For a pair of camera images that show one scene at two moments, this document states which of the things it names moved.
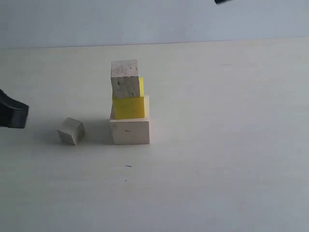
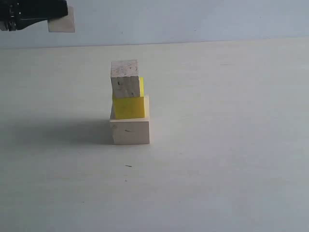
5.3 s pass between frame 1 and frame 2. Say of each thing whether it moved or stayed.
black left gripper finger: moved
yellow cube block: stayed
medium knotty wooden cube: stayed
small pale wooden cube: moved
